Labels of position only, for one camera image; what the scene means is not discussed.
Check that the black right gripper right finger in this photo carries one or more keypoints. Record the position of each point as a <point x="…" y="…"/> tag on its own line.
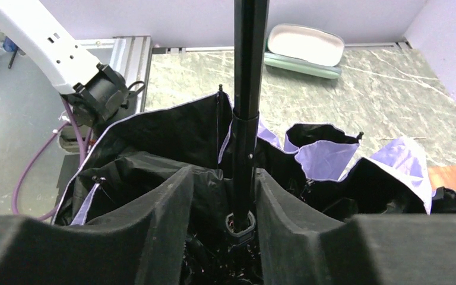
<point x="300" y="245"/>

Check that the purple folding umbrella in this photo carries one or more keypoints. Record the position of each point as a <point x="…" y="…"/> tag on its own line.
<point x="217" y="137"/>

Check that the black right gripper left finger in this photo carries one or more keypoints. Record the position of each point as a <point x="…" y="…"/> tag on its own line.
<point x="140" y="242"/>

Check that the aluminium frame rail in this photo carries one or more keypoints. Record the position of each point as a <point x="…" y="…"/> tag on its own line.
<point x="131" y="56"/>

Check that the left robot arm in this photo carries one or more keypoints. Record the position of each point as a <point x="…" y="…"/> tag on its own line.
<point x="97" y="95"/>

